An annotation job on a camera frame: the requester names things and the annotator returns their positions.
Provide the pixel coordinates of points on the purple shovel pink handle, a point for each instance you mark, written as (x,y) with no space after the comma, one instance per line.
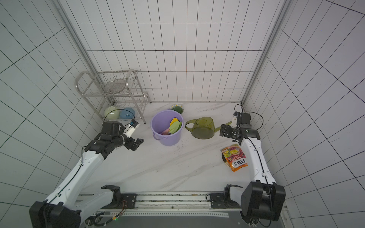
(166,132)

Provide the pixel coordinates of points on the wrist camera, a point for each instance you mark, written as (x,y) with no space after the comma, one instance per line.
(130,128)
(234,119)

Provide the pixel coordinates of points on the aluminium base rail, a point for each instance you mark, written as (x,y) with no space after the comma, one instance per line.
(193,201)

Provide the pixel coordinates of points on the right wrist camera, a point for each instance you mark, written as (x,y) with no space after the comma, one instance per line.
(234,119)

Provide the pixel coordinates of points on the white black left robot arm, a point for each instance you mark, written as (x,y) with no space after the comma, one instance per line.
(60,209)

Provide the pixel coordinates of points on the light green bowl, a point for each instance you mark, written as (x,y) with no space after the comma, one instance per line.
(111,113)

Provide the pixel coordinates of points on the light green shovel wooden handle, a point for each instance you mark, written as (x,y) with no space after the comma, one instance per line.
(173,128)

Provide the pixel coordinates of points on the orange snack bag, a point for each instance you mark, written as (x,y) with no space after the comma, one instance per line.
(234,157)

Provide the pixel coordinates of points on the purple plastic bucket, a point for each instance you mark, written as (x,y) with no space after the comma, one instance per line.
(160,122)

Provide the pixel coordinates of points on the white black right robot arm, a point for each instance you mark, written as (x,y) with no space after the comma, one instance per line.
(262,182)

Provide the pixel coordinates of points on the metal dish rack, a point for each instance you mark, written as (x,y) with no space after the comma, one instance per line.
(91,88)

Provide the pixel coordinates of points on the green transparent watering can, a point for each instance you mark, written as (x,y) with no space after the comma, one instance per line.
(202,128)

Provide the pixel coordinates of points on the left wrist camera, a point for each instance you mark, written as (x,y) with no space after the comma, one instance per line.
(130,128)

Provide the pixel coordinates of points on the green shovel yellow handle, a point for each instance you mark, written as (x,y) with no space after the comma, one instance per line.
(177,129)

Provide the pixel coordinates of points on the green patterned bowl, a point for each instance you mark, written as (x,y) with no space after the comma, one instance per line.
(178,108)

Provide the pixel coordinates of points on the blue bowl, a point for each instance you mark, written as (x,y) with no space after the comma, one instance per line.
(127,113)

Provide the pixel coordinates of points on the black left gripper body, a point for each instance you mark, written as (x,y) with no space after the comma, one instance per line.
(120,139)

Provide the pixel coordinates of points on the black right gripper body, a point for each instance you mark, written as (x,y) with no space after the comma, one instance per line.
(229,132)

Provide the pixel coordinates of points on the yellow plastic shovel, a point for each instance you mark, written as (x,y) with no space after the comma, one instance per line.
(175,121)

